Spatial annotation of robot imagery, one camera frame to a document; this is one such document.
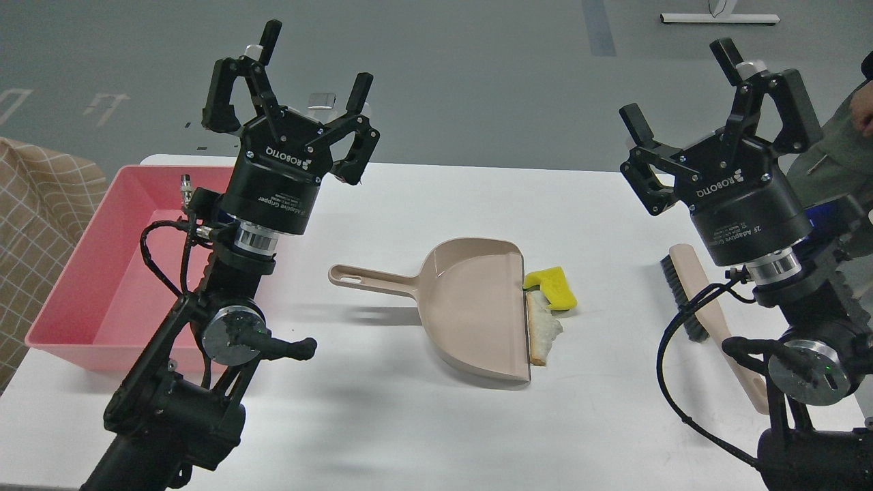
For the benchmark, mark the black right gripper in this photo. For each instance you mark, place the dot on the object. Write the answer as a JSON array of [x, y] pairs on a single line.
[[740, 201]]

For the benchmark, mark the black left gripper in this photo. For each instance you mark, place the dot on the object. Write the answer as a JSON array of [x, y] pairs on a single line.
[[275, 182]]

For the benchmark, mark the yellow green sponge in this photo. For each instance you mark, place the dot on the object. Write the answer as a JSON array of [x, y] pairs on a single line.
[[554, 286]]

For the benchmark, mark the beige plastic dustpan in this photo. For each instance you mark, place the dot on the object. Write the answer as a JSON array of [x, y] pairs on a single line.
[[470, 300]]

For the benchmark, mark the white bread slice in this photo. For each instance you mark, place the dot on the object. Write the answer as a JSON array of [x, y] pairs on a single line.
[[543, 328]]

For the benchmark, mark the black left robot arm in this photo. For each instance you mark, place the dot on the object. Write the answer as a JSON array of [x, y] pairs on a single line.
[[180, 405]]

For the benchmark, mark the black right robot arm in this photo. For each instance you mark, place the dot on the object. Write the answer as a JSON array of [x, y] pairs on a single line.
[[825, 354]]

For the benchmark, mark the pink plastic bin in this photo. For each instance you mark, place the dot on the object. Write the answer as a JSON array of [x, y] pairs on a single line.
[[106, 304]]

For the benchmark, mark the silver floor plate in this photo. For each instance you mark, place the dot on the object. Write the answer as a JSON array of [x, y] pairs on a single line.
[[322, 101]]

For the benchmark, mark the person in grey clothes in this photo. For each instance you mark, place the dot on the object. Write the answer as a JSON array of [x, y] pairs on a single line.
[[841, 163]]

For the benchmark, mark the white stand base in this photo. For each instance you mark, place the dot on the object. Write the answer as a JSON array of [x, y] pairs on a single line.
[[721, 13]]

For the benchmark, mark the beige checkered cloth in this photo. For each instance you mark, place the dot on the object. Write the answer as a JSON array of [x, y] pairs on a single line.
[[47, 200]]

